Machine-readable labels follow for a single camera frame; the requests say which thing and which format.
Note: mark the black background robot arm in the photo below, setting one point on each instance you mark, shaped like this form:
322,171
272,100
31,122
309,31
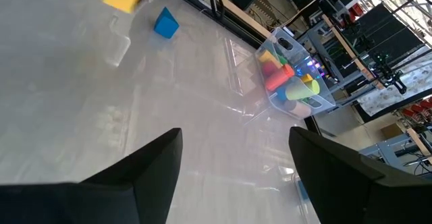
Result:
388,72

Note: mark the clear plastic bin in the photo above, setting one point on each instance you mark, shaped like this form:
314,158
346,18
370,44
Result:
320,101

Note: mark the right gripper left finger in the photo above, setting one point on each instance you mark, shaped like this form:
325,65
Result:
101,203

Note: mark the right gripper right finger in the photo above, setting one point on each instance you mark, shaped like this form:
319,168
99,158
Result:
354,190

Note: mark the black wall panel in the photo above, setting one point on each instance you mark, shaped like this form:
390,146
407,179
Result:
388,31

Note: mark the light green cylinder block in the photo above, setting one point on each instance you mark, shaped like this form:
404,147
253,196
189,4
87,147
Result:
302,89

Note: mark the small cardboard box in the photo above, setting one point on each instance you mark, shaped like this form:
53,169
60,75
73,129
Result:
391,131

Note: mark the blue triangular block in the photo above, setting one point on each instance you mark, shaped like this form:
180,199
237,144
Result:
166,23

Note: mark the blue cylinder block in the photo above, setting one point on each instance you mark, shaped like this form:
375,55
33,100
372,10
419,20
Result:
281,94

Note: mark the tan wooden cylinder block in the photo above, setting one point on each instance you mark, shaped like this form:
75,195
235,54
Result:
298,108

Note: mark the red cylinder block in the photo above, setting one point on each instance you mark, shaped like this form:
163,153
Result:
269,69
279,79

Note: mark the grey workbench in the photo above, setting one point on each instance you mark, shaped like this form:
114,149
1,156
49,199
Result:
388,149

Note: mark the red storage bin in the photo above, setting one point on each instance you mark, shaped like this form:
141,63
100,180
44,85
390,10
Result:
413,111

